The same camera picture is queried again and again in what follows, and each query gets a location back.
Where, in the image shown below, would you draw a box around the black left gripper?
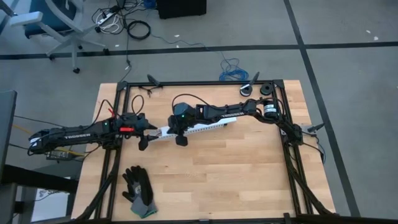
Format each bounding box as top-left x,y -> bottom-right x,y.
116,112 -> 160,152

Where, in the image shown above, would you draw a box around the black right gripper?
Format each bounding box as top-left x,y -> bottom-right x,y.
168,115 -> 193,147

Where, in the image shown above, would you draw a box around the white slotted cable duct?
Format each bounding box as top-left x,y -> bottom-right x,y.
148,117 -> 238,142

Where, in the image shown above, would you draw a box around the clear safety glasses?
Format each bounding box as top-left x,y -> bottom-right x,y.
138,85 -> 163,98

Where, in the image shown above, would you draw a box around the black and grey work glove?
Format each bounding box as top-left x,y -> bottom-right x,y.
121,165 -> 159,219

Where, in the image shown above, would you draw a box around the white-sided tape roll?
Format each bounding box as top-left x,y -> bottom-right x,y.
239,83 -> 253,98

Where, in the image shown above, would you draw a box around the black power adapter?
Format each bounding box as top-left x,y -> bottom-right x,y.
45,149 -> 75,162

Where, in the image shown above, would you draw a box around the dark tape roll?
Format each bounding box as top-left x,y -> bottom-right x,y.
259,83 -> 273,96

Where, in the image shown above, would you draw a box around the white sheet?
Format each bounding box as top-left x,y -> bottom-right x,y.
30,188 -> 71,223

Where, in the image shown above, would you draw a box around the white power strip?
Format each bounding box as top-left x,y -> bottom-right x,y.
95,5 -> 121,26

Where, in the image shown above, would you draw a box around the black computer case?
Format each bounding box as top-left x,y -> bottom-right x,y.
155,0 -> 207,20

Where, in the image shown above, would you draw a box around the dark grey side desk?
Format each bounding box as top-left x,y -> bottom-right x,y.
0,90 -> 78,224

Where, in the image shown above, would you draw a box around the grey office chair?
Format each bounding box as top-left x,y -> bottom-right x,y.
0,0 -> 110,75

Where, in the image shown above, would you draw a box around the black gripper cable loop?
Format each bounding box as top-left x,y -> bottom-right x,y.
131,94 -> 145,114

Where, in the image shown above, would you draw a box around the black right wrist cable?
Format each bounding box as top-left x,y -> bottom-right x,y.
171,93 -> 215,108

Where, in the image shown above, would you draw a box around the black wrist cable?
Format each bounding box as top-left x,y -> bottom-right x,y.
171,93 -> 215,108
92,98 -> 121,125

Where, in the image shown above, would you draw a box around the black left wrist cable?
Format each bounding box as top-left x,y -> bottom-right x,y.
92,98 -> 121,125

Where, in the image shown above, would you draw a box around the coiled blue cable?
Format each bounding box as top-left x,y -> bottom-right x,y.
218,57 -> 249,82

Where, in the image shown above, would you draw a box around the coiled black cable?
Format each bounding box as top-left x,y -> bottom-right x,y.
126,19 -> 152,40

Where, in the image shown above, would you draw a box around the yellow floor cable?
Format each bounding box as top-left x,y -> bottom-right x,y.
11,124 -> 85,157

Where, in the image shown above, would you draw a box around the grey side bracket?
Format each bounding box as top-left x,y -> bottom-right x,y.
307,122 -> 326,134

